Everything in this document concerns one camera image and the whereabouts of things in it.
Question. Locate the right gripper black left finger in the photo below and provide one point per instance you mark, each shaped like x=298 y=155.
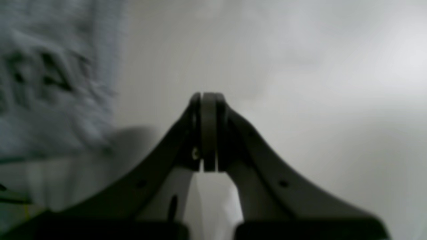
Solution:
x=146 y=204

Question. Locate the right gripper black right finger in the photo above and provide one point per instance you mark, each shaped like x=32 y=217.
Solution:
x=277 y=202

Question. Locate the grey T-shirt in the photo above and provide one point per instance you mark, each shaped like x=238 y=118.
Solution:
x=59 y=67

